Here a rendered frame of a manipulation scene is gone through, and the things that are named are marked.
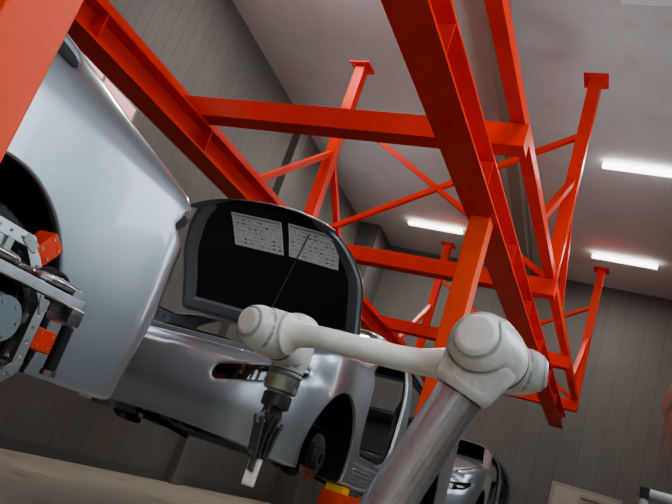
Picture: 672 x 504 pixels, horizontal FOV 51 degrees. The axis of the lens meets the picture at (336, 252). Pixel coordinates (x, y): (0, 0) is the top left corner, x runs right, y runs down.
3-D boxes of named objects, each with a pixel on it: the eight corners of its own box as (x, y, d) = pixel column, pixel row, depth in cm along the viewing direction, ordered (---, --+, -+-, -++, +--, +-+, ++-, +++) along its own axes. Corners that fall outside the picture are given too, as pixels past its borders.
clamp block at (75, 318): (55, 322, 208) (63, 305, 210) (78, 329, 205) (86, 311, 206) (43, 317, 204) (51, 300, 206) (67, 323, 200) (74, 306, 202)
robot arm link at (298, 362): (278, 372, 191) (254, 358, 181) (297, 319, 196) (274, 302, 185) (312, 381, 186) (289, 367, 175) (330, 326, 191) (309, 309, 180)
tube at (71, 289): (32, 288, 216) (47, 257, 219) (79, 301, 208) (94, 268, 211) (-11, 267, 201) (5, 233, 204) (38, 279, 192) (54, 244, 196)
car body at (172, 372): (303, 477, 894) (341, 358, 942) (444, 525, 816) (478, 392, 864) (26, 386, 470) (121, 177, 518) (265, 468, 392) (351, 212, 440)
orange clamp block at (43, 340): (12, 342, 221) (32, 350, 229) (30, 347, 218) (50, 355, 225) (22, 321, 223) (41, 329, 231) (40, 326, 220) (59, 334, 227)
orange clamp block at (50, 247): (25, 262, 221) (47, 248, 227) (43, 267, 217) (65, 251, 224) (18, 243, 217) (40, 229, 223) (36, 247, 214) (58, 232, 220)
